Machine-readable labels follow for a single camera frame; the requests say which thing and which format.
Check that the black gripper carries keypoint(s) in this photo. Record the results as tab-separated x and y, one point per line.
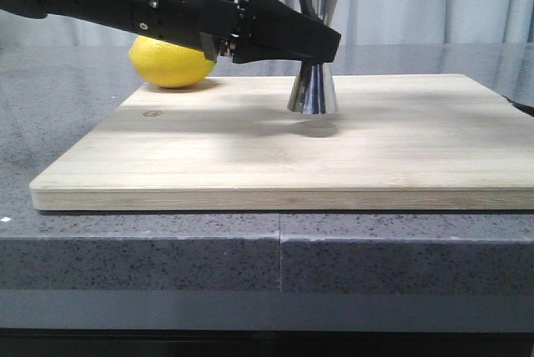
269	30

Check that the grey curtain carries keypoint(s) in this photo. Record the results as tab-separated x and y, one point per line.
361	22

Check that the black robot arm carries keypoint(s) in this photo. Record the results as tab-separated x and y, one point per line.
129	15

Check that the wooden cutting board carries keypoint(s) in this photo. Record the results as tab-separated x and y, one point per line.
398	142

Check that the yellow lemon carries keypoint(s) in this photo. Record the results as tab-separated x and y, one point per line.
167	65

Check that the silver double jigger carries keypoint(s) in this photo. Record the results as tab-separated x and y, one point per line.
314	89

